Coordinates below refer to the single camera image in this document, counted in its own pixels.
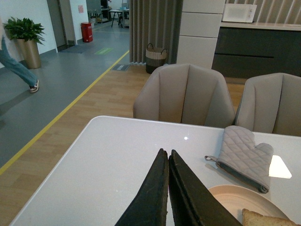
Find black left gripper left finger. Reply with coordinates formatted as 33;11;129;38
116;148;169;226

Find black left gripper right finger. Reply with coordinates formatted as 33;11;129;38
169;150;241;226

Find slice of brown bread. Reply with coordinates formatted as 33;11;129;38
242;209;299;226

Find beige round plate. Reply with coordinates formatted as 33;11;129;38
209;185;289;223

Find grey quilted oven mitt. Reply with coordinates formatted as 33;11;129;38
205;126;274;194

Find left beige upholstered chair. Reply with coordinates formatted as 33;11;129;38
133;64;235;128

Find beige upholstered chair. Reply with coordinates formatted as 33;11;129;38
235;73;301;137
133;64;235;128

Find right beige upholstered chair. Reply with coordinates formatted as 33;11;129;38
235;73;301;137

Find dark kitchen counter cabinet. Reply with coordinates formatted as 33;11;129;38
212;25;301;79

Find white panelled column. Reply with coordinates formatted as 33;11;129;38
176;0;225;69

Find grey slatted curtain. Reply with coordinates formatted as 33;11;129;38
128;0;183;64

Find walking person in jeans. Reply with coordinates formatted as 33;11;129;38
0;20;39;93

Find red fire extinguisher box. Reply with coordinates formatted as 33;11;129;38
81;22;93;42

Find white microwave oven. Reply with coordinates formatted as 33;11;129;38
222;3;257;23

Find gold plant pot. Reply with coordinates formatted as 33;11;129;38
17;39;41;69

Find green potted plant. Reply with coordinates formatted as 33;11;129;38
4;17;45;45

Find woven basket with handles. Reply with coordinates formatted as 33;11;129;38
145;43;167;74

